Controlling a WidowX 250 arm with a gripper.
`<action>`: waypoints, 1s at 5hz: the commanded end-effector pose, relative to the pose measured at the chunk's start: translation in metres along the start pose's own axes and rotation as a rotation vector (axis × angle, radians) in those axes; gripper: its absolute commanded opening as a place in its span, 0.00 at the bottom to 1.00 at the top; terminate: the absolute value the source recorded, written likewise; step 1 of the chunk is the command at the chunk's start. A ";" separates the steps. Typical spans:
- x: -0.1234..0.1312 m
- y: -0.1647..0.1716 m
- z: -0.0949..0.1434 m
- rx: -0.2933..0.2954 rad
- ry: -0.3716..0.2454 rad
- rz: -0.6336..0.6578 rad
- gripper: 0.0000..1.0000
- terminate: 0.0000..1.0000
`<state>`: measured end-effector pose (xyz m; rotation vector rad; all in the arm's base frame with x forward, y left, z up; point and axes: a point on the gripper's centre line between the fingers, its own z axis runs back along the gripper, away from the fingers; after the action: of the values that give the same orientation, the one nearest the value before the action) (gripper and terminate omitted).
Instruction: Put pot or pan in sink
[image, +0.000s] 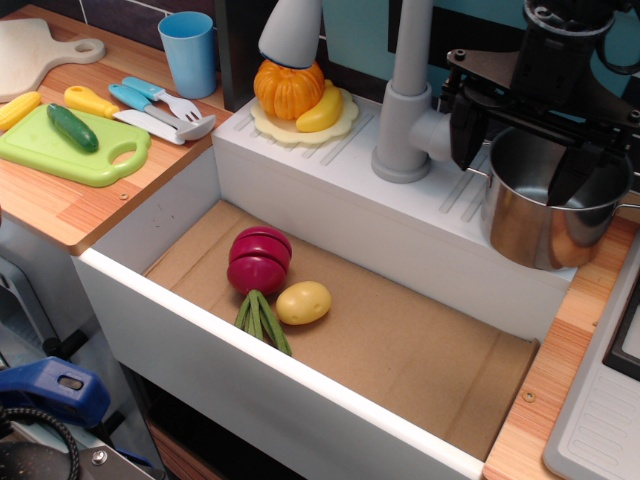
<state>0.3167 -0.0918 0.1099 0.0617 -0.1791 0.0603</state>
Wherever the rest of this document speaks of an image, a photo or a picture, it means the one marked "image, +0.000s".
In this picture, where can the red toy beet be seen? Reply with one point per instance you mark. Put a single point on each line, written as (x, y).
(258, 264)

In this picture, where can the yellow toy banana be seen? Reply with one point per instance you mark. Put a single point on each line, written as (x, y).
(325, 113)

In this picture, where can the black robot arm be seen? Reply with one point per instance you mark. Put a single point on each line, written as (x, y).
(578, 16)

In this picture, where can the blue handled toy spatula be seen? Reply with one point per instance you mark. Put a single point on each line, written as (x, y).
(185, 130)

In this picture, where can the white toy sink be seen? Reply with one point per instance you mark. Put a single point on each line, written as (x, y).
(158, 285)

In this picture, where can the stainless steel pot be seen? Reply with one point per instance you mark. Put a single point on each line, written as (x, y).
(517, 218)

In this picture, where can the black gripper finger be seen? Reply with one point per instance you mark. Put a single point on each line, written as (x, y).
(589, 173)
(468, 126)

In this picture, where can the wooden cutting board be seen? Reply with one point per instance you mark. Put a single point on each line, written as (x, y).
(29, 53)

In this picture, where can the blue clamp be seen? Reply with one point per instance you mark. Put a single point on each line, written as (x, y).
(64, 390)

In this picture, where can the blue handled toy fork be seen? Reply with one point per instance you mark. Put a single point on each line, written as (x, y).
(181, 108)

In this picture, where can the orange toy pumpkin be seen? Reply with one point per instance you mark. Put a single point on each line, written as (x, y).
(288, 93)

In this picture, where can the brown cardboard sheet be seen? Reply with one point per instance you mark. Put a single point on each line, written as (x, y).
(443, 371)

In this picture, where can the green toy cucumber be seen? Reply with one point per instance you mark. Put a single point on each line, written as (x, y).
(72, 128)

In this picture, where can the grey toy faucet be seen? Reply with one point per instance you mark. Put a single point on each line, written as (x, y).
(411, 134)

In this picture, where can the yellow toy potato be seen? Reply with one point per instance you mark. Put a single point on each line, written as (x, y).
(303, 303)

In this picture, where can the cream scalloped plate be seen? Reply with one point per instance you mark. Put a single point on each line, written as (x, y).
(285, 131)

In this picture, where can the blue plastic cup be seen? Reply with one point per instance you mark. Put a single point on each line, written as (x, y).
(188, 41)

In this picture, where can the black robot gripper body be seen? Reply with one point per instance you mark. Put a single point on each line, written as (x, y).
(546, 88)

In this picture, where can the green plastic cutting board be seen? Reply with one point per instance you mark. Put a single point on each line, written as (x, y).
(35, 143)

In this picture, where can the yellow handled toy knife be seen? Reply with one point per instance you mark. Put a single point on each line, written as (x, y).
(86, 100)

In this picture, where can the yellow toy corn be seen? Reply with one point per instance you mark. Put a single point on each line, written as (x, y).
(18, 108)

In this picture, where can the white toy stove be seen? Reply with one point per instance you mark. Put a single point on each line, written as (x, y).
(596, 435)

